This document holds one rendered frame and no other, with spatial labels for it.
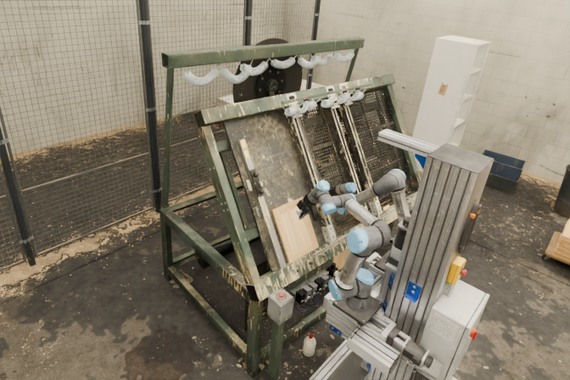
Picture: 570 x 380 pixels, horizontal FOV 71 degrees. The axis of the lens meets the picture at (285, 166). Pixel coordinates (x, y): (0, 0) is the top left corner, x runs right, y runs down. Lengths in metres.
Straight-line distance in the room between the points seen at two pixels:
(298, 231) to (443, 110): 3.93
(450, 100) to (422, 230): 4.27
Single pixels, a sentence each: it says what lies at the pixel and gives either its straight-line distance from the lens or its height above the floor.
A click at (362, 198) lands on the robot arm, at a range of 2.75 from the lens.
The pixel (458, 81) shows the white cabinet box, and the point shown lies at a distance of 6.29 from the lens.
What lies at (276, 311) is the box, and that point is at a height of 0.86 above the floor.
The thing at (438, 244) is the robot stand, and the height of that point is 1.58.
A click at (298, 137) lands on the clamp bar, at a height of 1.63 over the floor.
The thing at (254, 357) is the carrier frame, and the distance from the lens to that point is 3.24.
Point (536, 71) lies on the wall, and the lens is 7.47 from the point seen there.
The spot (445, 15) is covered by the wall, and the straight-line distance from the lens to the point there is 7.79.
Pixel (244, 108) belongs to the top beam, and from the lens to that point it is 2.81.
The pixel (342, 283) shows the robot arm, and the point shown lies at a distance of 2.28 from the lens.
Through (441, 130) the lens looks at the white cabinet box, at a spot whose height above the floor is 0.77.
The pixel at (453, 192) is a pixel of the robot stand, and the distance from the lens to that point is 2.10.
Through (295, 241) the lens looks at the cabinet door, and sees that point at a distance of 2.99.
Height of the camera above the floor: 2.80
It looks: 27 degrees down
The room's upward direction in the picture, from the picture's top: 5 degrees clockwise
